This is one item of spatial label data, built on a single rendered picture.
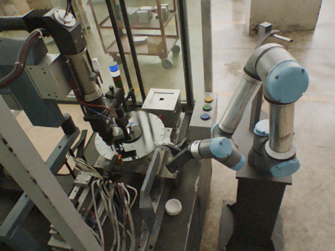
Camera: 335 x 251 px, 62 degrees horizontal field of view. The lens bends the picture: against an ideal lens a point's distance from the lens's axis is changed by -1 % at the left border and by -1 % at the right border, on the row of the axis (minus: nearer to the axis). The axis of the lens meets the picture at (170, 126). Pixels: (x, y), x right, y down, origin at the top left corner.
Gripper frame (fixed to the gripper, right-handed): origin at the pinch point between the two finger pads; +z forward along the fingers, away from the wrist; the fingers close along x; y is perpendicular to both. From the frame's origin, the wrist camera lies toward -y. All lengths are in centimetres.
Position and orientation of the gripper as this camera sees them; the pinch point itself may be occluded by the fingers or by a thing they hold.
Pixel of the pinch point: (162, 156)
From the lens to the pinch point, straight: 127.3
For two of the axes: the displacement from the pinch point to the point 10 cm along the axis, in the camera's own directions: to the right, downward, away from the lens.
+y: 5.4, -6.1, 5.9
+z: -6.5, 1.4, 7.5
